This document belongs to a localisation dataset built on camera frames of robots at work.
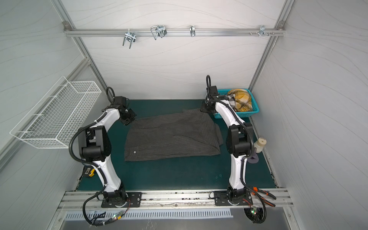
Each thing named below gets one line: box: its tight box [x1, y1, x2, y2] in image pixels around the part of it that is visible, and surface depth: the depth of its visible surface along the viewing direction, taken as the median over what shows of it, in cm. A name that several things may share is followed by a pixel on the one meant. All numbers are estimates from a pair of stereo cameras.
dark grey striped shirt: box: [124, 109, 224, 162], surface depth 98 cm
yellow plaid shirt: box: [227, 88, 253, 113], surface depth 109 cm
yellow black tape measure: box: [82, 165, 96, 177], surface depth 82 cm
